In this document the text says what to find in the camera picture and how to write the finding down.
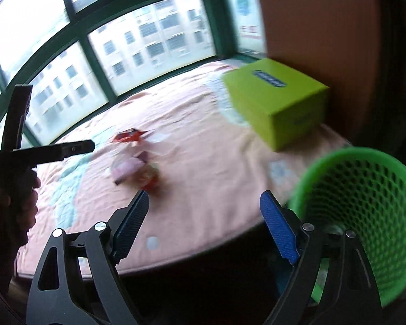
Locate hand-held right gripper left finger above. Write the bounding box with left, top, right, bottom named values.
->
left=26, top=190, right=150, bottom=325

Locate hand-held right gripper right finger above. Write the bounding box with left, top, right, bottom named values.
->
left=260, top=190, right=383, bottom=325

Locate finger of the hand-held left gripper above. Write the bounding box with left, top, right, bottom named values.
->
left=30, top=139, right=96, bottom=165
left=5, top=84, right=34, bottom=151

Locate clear golden wrapper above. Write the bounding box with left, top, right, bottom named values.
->
left=135, top=162, right=161, bottom=195

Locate pink snack wrapper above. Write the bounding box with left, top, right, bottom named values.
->
left=111, top=152, right=149, bottom=186

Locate red snack wrapper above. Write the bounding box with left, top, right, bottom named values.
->
left=113, top=128, right=153, bottom=143

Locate green mesh plastic basket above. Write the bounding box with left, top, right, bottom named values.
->
left=287, top=147, right=406, bottom=308

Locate person's left hand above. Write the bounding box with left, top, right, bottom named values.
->
left=0, top=173, right=42, bottom=248

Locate pink printed blanket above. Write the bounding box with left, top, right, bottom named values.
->
left=17, top=59, right=354, bottom=276

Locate lime green cardboard box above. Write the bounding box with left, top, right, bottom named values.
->
left=221, top=57, right=329, bottom=152

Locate grey apartment building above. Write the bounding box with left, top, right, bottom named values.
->
left=30, top=0, right=214, bottom=136

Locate brown wooden cabinet panel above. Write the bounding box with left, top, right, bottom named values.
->
left=254, top=0, right=383, bottom=150

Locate white outdoor air conditioner unit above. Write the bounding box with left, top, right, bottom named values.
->
left=225, top=0, right=268, bottom=58

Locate green window frame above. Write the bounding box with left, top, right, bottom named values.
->
left=0, top=0, right=268, bottom=153

